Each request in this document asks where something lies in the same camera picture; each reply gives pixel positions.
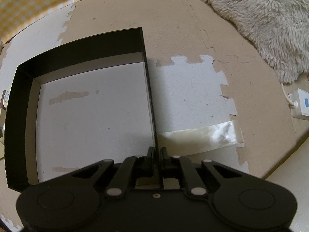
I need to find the white power strip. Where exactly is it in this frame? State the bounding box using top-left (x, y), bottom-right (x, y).
top-left (288, 89), bottom-right (309, 120)

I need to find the white power cable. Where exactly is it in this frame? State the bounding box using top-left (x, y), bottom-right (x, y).
top-left (281, 82), bottom-right (295, 108)

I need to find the clear packing tape strip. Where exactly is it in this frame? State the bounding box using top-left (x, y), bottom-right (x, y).
top-left (158, 120), bottom-right (244, 156)

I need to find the fluffy grey cushion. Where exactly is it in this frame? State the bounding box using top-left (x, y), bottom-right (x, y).
top-left (201, 0), bottom-right (308, 84)

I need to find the black cardboard box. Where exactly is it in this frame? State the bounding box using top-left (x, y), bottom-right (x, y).
top-left (4, 27), bottom-right (157, 192)

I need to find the round yellow label tin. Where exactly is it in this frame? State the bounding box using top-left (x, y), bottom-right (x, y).
top-left (3, 88), bottom-right (11, 108)

